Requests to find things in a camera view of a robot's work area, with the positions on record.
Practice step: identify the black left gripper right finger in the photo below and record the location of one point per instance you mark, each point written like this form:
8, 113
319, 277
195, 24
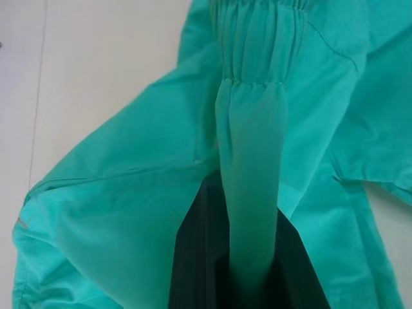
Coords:
296, 270

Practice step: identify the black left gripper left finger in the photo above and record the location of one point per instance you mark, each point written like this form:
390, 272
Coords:
202, 251

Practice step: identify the green cloth garment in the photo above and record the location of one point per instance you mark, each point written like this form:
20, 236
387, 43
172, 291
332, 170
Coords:
251, 128

